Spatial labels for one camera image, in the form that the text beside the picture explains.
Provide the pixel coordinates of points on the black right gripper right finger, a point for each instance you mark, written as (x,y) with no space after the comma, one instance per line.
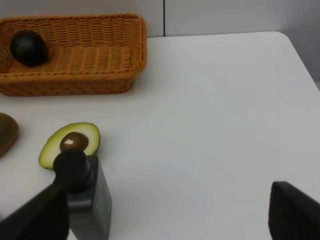
(292,215)

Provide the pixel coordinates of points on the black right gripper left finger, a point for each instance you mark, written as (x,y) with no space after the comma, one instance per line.
(44,217)

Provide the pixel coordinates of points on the dark green bottle black cap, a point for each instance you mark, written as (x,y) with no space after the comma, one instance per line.
(88,196)

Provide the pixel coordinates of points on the dark mangosteen fruit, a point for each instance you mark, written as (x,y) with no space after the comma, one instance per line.
(29,48)

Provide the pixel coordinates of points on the halved avocado with pit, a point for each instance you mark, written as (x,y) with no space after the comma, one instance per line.
(83,136)

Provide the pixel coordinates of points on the brown kiwi fruit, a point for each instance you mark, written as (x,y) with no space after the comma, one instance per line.
(9,132)

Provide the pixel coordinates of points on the orange wicker basket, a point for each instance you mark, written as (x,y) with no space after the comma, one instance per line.
(88,55)

